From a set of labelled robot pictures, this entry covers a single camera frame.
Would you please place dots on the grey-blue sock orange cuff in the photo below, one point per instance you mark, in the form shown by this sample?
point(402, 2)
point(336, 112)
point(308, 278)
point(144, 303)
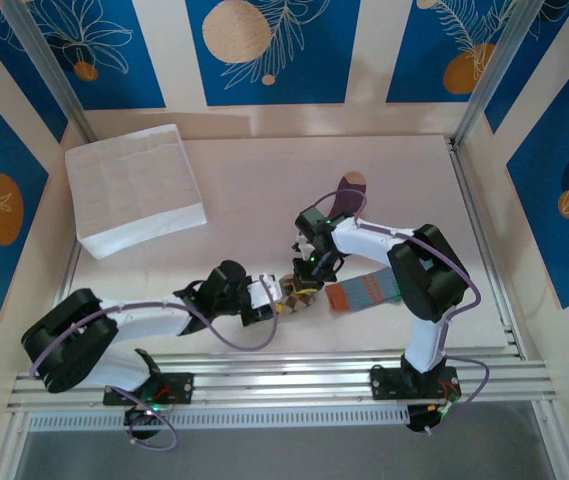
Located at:
point(364, 295)

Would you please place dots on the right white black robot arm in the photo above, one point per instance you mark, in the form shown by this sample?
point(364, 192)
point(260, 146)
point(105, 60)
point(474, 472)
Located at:
point(364, 242)

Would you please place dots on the purple sock tan toe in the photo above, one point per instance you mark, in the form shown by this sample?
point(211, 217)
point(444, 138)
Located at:
point(350, 197)

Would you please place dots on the aluminium frame post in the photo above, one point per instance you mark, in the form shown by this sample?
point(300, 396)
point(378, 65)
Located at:
point(494, 65)
point(49, 55)

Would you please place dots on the white divided storage box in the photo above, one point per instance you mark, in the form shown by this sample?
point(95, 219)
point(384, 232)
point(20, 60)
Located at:
point(134, 185)

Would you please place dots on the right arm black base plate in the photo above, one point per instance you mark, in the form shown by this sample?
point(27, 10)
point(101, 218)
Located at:
point(384, 385)

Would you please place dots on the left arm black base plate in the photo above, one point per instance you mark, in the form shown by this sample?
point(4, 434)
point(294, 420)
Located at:
point(184, 387)

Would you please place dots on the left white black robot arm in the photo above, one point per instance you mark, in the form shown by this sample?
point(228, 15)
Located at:
point(139, 315)

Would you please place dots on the aluminium mounting rail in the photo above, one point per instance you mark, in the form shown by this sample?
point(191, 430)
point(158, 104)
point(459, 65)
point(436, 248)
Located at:
point(284, 380)

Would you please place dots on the aluminium side rail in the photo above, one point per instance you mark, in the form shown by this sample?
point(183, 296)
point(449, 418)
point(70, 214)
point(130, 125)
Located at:
point(471, 200)
point(70, 270)

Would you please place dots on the beige brown argyle sock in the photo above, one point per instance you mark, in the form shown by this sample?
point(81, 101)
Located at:
point(301, 304)

